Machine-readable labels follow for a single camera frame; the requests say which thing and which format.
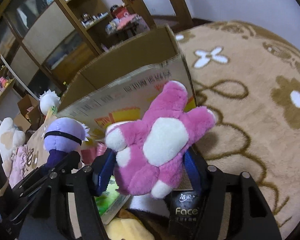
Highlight open cardboard box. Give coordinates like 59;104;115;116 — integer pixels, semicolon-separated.
57;25;196;140

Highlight brown floor cardboard box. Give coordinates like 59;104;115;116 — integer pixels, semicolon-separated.
13;95;44;132

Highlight white cat plush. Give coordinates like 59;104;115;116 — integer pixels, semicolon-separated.
0;117;25;177

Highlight green tissue pack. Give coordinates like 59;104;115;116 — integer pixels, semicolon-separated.
95;176;130;225

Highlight pink cloth on table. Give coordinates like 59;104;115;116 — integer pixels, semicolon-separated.
116;14;138;30

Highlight beige floral blanket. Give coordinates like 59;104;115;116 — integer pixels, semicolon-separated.
5;21;300;240

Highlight yellow plush toy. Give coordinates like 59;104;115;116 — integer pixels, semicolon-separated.
105;218;155;240

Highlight black Face tissue pack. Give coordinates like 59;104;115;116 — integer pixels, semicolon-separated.
167;190;200;239

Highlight pink white plush toy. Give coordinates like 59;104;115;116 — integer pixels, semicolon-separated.
105;81;216;199

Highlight wooden wardrobe cabinet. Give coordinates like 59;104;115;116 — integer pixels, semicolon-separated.
0;0;109;94

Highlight purple-haired plush doll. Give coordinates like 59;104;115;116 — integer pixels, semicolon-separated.
44;117;90;172

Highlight small cluttered table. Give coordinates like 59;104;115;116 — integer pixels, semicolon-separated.
105;5;150;42

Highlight white spiky-hair plush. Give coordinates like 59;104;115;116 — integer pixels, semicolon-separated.
39;89;61;116

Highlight wooden door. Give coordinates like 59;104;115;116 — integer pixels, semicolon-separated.
123;0;193;33

